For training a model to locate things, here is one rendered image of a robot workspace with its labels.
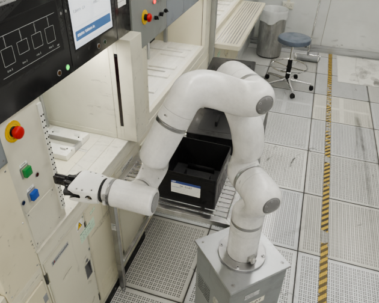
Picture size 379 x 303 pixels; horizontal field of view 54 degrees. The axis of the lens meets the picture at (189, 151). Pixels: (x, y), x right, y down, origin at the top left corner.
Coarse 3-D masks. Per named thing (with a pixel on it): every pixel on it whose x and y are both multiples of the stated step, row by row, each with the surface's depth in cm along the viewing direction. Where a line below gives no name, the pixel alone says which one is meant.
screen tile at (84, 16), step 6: (72, 0) 125; (78, 0) 128; (84, 0) 132; (72, 6) 126; (90, 6) 136; (72, 12) 126; (84, 12) 133; (90, 12) 137; (78, 18) 130; (84, 18) 134; (90, 18) 138; (78, 24) 131
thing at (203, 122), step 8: (200, 112) 220; (208, 112) 220; (216, 112) 221; (192, 120) 213; (200, 120) 213; (208, 120) 213; (216, 120) 208; (224, 120) 213; (192, 128) 206; (200, 128) 206; (208, 128) 206; (216, 128) 206; (224, 128) 207; (192, 136) 204; (200, 136) 202; (208, 136) 201; (216, 136) 200; (224, 136) 200; (224, 144) 201; (232, 144) 200; (232, 152) 202
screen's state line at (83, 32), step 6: (102, 18) 146; (108, 18) 150; (90, 24) 138; (96, 24) 142; (102, 24) 147; (78, 30) 132; (84, 30) 135; (90, 30) 139; (78, 36) 133; (84, 36) 136
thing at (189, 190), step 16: (192, 144) 187; (208, 144) 184; (176, 160) 193; (192, 160) 193; (208, 160) 189; (224, 160) 186; (176, 176) 165; (192, 176) 162; (208, 176) 187; (224, 176) 179; (160, 192) 174; (176, 192) 171; (192, 192) 167; (208, 192) 164; (208, 208) 170
